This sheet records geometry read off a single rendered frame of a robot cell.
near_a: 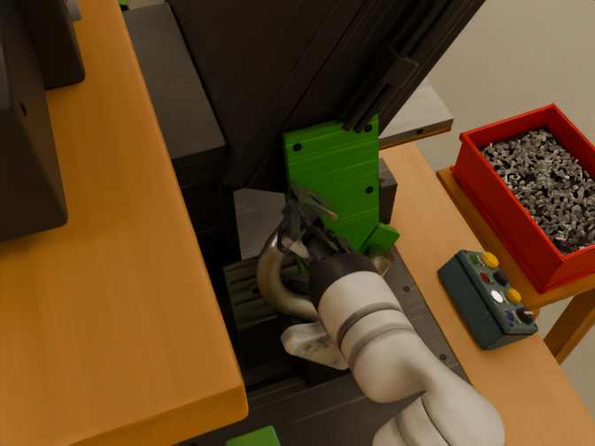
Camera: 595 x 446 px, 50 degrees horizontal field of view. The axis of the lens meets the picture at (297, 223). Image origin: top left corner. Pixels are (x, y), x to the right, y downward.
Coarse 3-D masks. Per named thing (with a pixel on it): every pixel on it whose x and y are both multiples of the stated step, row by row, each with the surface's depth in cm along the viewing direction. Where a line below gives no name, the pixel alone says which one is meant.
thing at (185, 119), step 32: (128, 32) 86; (160, 32) 86; (160, 64) 82; (192, 64) 82; (160, 96) 78; (192, 96) 78; (160, 128) 75; (192, 128) 75; (192, 160) 74; (192, 192) 78; (224, 192) 80; (192, 224) 83; (224, 224) 85; (224, 256) 91; (224, 288) 98
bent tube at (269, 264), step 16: (304, 192) 73; (304, 208) 73; (320, 208) 72; (272, 240) 75; (272, 256) 75; (272, 272) 76; (272, 288) 78; (272, 304) 80; (288, 304) 80; (304, 304) 82
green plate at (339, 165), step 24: (336, 120) 72; (288, 144) 70; (312, 144) 71; (336, 144) 73; (360, 144) 74; (288, 168) 72; (312, 168) 73; (336, 168) 75; (360, 168) 76; (336, 192) 77; (360, 192) 78; (360, 216) 81; (360, 240) 83
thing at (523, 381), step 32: (384, 160) 118; (416, 160) 118; (416, 192) 113; (416, 224) 109; (448, 224) 109; (416, 256) 105; (448, 256) 105; (448, 320) 98; (480, 352) 95; (512, 352) 95; (544, 352) 95; (480, 384) 92; (512, 384) 92; (544, 384) 92; (512, 416) 89; (544, 416) 89; (576, 416) 89
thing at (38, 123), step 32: (0, 0) 26; (0, 32) 24; (0, 64) 23; (32, 64) 30; (0, 96) 22; (32, 96) 27; (0, 128) 22; (32, 128) 24; (0, 160) 23; (32, 160) 24; (0, 192) 24; (32, 192) 25; (0, 224) 25; (32, 224) 26; (64, 224) 27
